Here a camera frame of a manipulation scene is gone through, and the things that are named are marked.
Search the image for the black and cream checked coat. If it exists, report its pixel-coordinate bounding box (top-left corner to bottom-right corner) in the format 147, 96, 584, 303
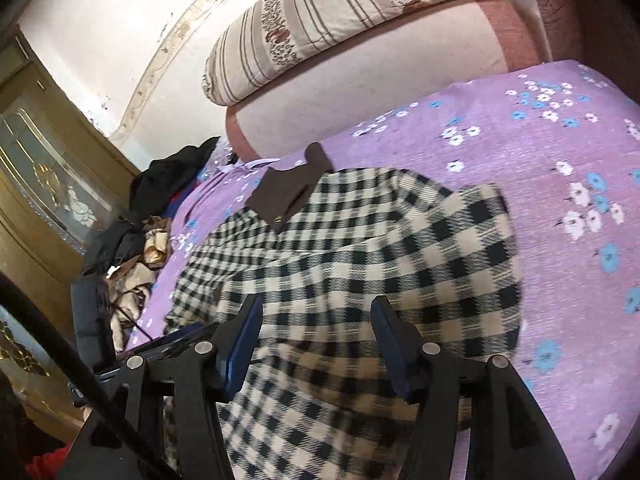
162, 142, 523, 480

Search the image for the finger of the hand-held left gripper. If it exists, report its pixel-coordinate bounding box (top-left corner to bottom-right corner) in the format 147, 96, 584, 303
116, 322, 219, 362

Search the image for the black cable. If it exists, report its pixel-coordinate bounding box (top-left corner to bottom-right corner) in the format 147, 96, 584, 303
0, 271, 182, 480

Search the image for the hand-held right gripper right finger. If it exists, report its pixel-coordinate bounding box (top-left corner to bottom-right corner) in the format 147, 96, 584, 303
370, 295, 576, 480

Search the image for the black garment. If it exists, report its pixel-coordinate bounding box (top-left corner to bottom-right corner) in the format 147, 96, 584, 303
81, 216, 147, 277
129, 136, 221, 217

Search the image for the purple floral bedsheet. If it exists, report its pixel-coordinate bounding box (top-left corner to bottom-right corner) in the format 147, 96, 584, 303
127, 59, 640, 480

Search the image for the pink padded headboard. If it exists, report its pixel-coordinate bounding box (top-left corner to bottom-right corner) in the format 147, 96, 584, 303
224, 0, 543, 161

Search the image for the wooden wardrobe with glass door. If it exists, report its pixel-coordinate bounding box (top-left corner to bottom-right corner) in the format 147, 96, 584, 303
0, 25, 143, 286

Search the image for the striped floral pillow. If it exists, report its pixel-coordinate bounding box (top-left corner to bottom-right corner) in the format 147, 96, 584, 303
202, 0, 502, 107

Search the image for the dark wooden bed frame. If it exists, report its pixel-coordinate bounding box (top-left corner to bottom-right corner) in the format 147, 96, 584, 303
530, 0, 640, 111

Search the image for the red cloth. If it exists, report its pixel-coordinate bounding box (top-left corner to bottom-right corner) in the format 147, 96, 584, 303
24, 447, 78, 480

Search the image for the brown patterned blanket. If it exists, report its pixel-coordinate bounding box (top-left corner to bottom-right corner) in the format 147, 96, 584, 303
106, 215, 174, 353

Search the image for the lilac cloth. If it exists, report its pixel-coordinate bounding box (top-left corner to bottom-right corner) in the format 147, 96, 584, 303
216, 156, 282, 177

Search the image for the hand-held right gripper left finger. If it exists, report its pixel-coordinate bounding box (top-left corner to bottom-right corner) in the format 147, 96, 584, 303
60, 294, 264, 480

